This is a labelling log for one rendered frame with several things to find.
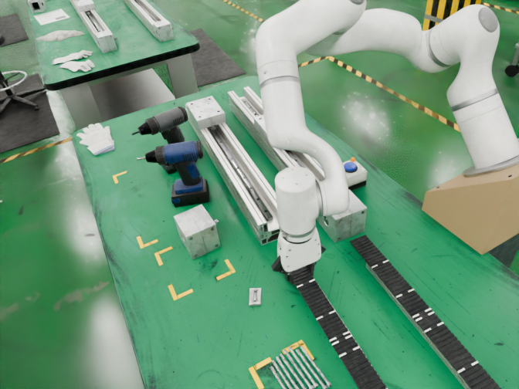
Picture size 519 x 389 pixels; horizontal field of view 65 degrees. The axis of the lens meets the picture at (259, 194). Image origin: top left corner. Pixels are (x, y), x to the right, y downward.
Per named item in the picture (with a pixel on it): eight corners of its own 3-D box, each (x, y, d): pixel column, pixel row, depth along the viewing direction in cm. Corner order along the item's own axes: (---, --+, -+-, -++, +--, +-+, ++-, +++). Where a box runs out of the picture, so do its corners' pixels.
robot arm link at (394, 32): (484, 57, 109) (438, 80, 124) (479, 15, 110) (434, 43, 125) (321, 31, 90) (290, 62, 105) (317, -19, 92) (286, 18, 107)
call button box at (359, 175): (366, 185, 133) (368, 170, 129) (340, 194, 131) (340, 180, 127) (353, 172, 139) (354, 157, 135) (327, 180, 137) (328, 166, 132)
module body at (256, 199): (292, 234, 120) (290, 213, 114) (261, 245, 118) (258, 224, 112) (211, 115, 178) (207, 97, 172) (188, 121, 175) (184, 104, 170)
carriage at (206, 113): (227, 127, 157) (225, 112, 153) (200, 136, 155) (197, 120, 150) (215, 110, 169) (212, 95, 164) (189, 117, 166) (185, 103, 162)
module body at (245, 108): (347, 212, 124) (349, 191, 119) (319, 223, 122) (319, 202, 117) (251, 103, 182) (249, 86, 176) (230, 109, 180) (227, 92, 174)
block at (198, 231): (228, 243, 120) (223, 220, 113) (192, 260, 116) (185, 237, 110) (214, 223, 127) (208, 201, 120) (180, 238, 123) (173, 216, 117)
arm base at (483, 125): (504, 154, 123) (482, 98, 123) (557, 147, 104) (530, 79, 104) (450, 178, 121) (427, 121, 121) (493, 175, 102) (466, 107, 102)
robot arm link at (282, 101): (327, 84, 95) (347, 213, 92) (259, 93, 95) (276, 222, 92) (334, 69, 86) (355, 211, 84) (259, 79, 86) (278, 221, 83)
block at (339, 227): (371, 228, 119) (374, 204, 112) (334, 243, 116) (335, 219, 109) (354, 210, 125) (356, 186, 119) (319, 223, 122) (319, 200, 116)
